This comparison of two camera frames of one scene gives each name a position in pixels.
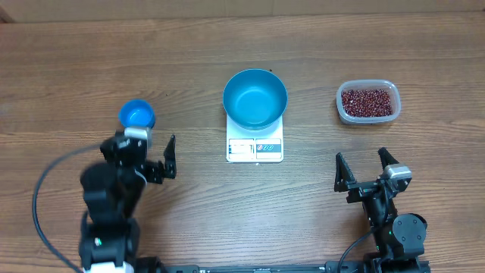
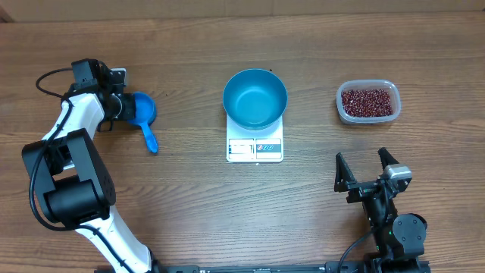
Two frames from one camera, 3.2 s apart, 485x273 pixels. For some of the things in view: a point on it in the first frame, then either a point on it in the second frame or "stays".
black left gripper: (154, 171) -> (129, 111)
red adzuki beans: (367, 102) stays
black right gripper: (359, 189) stays
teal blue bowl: (255, 99) stays
